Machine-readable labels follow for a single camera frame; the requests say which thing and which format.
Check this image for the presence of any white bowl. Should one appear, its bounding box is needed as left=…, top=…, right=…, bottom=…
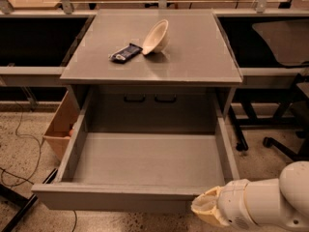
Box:
left=142, top=19, right=169, bottom=55

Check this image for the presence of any black floor cable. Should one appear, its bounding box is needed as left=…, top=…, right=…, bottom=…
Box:
left=0, top=100, right=78, bottom=232

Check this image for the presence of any dark blue snack packet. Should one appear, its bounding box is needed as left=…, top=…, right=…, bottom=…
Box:
left=109, top=43, right=143, bottom=64

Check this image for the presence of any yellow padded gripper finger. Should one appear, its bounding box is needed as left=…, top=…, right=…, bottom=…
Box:
left=191, top=187, right=229, bottom=227

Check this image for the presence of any black office chair base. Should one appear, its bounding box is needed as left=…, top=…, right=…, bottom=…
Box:
left=262, top=71, right=309, bottom=162

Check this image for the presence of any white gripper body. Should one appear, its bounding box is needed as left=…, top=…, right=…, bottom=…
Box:
left=217, top=179, right=257, bottom=229

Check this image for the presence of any black metal stand leg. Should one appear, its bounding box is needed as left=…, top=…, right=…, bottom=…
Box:
left=0, top=184, right=38, bottom=232

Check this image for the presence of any cardboard box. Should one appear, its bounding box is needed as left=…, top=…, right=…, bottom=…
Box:
left=43, top=93, right=79, bottom=160

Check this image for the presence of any grey top drawer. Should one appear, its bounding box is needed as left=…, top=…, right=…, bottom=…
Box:
left=33, top=90, right=239, bottom=213

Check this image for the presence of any black table leg with wheel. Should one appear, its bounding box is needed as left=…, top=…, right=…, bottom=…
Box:
left=229, top=89, right=295, bottom=152

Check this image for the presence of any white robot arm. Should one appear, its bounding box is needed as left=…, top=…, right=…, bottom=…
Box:
left=191, top=161, right=309, bottom=232

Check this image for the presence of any grey drawer cabinet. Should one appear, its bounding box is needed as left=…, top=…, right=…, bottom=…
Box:
left=60, top=10, right=242, bottom=127

